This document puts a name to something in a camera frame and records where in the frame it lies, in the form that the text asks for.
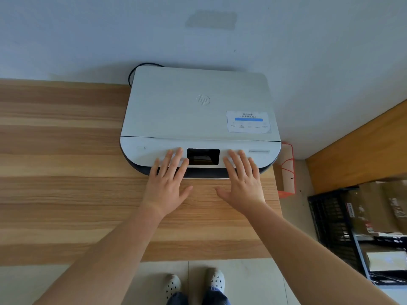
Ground person's right hand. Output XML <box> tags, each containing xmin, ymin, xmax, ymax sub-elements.
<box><xmin>215</xmin><ymin>149</ymin><xmax>267</xmax><ymax>215</ymax></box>

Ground person's left hand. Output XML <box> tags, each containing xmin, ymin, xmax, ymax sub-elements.
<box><xmin>141</xmin><ymin>147</ymin><xmax>193</xmax><ymax>219</ymax></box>

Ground person's right forearm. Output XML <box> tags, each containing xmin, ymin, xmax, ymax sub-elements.
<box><xmin>242</xmin><ymin>201</ymin><xmax>400</xmax><ymax>305</ymax></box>

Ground person's left forearm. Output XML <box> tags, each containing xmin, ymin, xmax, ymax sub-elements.
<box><xmin>33</xmin><ymin>202</ymin><xmax>166</xmax><ymax>305</ymax></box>

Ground white label sticker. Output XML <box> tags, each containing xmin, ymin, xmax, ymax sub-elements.
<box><xmin>227</xmin><ymin>110</ymin><xmax>272</xmax><ymax>134</ymax></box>

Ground white printer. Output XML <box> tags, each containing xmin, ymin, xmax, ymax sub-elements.
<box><xmin>120</xmin><ymin>66</ymin><xmax>282</xmax><ymax>179</ymax></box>

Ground person's right white clog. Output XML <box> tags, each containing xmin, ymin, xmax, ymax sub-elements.
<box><xmin>204</xmin><ymin>267</ymin><xmax>226</xmax><ymax>295</ymax></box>

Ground person's white clog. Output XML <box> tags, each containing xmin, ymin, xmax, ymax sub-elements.
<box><xmin>204</xmin><ymin>267</ymin><xmax>226</xmax><ymax>295</ymax></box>
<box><xmin>164</xmin><ymin>274</ymin><xmax>182</xmax><ymax>303</ymax></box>

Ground black plastic crate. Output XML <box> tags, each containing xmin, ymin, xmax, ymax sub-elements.
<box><xmin>307</xmin><ymin>187</ymin><xmax>407</xmax><ymax>286</ymax></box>

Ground person's left white clog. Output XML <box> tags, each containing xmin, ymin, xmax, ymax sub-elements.
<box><xmin>164</xmin><ymin>274</ymin><xmax>182</xmax><ymax>303</ymax></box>

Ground person's blue jeans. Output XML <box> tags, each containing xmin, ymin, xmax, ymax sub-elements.
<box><xmin>167</xmin><ymin>286</ymin><xmax>231</xmax><ymax>305</ymax></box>

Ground brown cardboard box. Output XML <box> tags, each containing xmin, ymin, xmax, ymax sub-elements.
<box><xmin>345</xmin><ymin>180</ymin><xmax>407</xmax><ymax>236</ymax></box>

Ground white flat box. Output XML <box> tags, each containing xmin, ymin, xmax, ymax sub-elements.
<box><xmin>365</xmin><ymin>250</ymin><xmax>407</xmax><ymax>272</ymax></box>

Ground black power cable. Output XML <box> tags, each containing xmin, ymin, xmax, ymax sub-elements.
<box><xmin>128</xmin><ymin>63</ymin><xmax>164</xmax><ymax>87</ymax></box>

